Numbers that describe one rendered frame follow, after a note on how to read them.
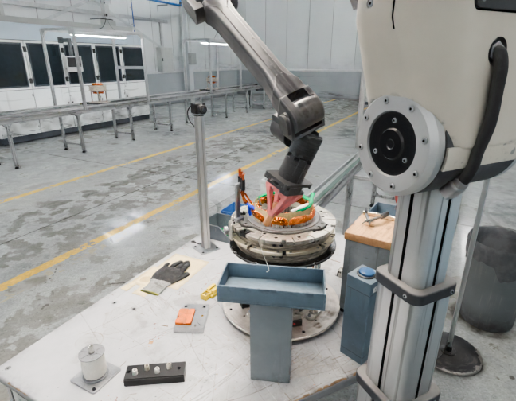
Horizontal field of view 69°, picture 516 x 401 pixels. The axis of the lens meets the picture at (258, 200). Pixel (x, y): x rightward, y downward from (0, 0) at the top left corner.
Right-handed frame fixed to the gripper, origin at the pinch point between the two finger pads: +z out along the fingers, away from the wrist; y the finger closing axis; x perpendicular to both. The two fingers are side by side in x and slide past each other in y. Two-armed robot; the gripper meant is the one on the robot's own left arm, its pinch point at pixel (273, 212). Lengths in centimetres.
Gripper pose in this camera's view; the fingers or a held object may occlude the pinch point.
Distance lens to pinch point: 84.4
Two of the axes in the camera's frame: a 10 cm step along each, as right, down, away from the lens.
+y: -6.4, 0.7, -7.6
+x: 6.6, 5.4, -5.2
